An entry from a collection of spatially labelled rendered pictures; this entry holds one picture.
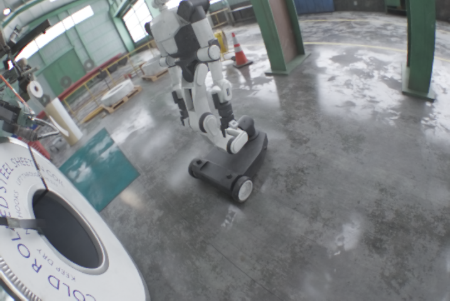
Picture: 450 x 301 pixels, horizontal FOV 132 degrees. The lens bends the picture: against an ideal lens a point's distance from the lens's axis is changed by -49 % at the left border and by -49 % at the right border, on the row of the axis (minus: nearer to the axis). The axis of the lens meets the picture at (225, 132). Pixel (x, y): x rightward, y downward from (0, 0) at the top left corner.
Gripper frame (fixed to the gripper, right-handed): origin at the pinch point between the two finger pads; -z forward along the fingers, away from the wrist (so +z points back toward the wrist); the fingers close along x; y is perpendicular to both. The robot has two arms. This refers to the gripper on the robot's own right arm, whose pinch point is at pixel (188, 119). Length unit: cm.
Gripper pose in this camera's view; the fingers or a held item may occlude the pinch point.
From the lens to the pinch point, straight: 155.6
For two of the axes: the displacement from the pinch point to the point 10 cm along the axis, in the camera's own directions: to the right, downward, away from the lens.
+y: 7.2, 1.9, -6.7
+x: -6.6, 4.7, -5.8
